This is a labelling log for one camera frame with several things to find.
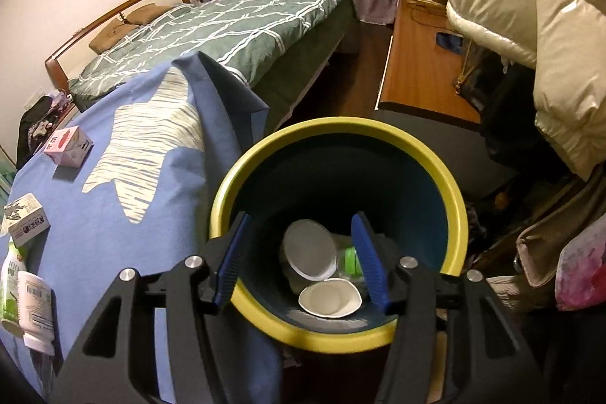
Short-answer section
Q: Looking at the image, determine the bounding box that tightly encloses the pink floral bag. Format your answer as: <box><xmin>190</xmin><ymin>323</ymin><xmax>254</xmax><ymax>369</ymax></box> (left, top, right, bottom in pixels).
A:
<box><xmin>517</xmin><ymin>181</ymin><xmax>605</xmax><ymax>311</ymax></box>

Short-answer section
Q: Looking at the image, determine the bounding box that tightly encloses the green plaid duvet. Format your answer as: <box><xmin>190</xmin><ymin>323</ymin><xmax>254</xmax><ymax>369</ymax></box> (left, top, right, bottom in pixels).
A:
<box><xmin>69</xmin><ymin>0</ymin><xmax>345</xmax><ymax>100</ymax></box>

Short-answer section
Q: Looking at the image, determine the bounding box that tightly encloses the wooden bed with headboard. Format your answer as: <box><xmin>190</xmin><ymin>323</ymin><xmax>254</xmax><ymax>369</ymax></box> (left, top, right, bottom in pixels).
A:
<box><xmin>45</xmin><ymin>0</ymin><xmax>358</xmax><ymax>132</ymax></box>

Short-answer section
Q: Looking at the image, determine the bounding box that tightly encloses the brown pillow left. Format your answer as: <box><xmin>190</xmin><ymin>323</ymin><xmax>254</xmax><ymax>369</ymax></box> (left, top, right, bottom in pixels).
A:
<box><xmin>88</xmin><ymin>19</ymin><xmax>139</xmax><ymax>54</ymax></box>

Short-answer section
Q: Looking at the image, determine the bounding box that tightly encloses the pile of dark clothes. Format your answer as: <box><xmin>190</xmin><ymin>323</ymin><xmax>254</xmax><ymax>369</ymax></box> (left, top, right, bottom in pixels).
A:
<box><xmin>16</xmin><ymin>90</ymin><xmax>72</xmax><ymax>170</ymax></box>

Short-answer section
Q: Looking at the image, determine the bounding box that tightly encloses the paper noodle bowl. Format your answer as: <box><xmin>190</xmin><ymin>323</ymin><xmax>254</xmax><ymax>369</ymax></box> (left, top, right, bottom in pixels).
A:
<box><xmin>283</xmin><ymin>219</ymin><xmax>338</xmax><ymax>282</ymax></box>

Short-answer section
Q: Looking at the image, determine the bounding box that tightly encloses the blue tablecloth with stars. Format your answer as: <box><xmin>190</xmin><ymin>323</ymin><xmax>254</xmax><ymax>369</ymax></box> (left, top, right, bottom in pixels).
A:
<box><xmin>1</xmin><ymin>52</ymin><xmax>283</xmax><ymax>403</ymax></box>

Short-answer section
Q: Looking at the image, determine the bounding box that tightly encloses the white tube with barcode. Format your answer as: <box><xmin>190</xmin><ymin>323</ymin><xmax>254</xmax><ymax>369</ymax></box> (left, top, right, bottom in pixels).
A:
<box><xmin>17</xmin><ymin>271</ymin><xmax>55</xmax><ymax>357</ymax></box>

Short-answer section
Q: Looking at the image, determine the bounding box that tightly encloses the white bedside cabinet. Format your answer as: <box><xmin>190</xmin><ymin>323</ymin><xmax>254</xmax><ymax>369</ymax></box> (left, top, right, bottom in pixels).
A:
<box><xmin>28</xmin><ymin>103</ymin><xmax>80</xmax><ymax>154</ymax></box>

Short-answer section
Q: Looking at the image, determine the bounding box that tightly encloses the clear green label jar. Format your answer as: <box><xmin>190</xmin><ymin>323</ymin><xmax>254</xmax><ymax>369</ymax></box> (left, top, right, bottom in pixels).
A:
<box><xmin>333</xmin><ymin>235</ymin><xmax>364</xmax><ymax>282</ymax></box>

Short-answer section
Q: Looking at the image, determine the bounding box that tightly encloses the yellow rimmed trash bin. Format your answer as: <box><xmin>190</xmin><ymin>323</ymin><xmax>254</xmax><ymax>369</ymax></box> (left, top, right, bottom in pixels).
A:
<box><xmin>209</xmin><ymin>117</ymin><xmax>469</xmax><ymax>354</ymax></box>

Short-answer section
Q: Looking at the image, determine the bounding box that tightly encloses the pink strawberry milk carton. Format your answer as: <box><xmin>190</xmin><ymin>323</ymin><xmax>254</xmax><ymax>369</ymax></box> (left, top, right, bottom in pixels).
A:
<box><xmin>43</xmin><ymin>125</ymin><xmax>94</xmax><ymax>168</ymax></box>

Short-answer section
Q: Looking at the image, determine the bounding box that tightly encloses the brown pillow right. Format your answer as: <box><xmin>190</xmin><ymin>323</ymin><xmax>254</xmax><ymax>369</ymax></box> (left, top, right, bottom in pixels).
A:
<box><xmin>125</xmin><ymin>3</ymin><xmax>172</xmax><ymax>26</ymax></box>

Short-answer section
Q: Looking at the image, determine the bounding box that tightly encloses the brown pillow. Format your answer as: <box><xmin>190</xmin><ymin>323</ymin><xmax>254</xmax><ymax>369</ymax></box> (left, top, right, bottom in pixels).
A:
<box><xmin>125</xmin><ymin>3</ymin><xmax>172</xmax><ymax>26</ymax></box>
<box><xmin>88</xmin><ymin>19</ymin><xmax>139</xmax><ymax>54</ymax></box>

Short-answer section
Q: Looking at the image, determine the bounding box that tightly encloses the wooden side desk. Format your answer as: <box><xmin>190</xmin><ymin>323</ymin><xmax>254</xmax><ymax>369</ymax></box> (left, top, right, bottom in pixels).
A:
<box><xmin>375</xmin><ymin>0</ymin><xmax>479</xmax><ymax>130</ymax></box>

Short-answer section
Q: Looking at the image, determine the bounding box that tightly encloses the small green carton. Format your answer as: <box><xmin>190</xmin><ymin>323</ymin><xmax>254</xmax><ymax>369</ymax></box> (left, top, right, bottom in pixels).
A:
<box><xmin>1</xmin><ymin>240</ymin><xmax>27</xmax><ymax>338</ymax></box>

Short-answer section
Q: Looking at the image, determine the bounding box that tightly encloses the white paper cup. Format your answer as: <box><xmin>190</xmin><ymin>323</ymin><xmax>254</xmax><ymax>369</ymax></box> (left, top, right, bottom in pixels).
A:
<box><xmin>298</xmin><ymin>278</ymin><xmax>362</xmax><ymax>319</ymax></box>

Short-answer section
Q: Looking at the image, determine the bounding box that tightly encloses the cream puffer jacket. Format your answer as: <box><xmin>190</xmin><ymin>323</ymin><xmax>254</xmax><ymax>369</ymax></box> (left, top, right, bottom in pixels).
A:
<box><xmin>447</xmin><ymin>0</ymin><xmax>605</xmax><ymax>179</ymax></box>

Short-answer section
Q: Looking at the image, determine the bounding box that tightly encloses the green tea carton box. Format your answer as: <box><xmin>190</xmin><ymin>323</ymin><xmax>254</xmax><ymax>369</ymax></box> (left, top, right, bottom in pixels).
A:
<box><xmin>1</xmin><ymin>193</ymin><xmax>49</xmax><ymax>248</ymax></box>

